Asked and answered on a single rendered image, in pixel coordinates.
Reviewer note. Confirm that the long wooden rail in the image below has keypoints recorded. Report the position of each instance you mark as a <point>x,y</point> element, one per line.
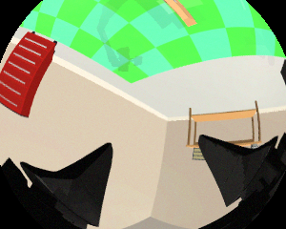
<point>178,9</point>

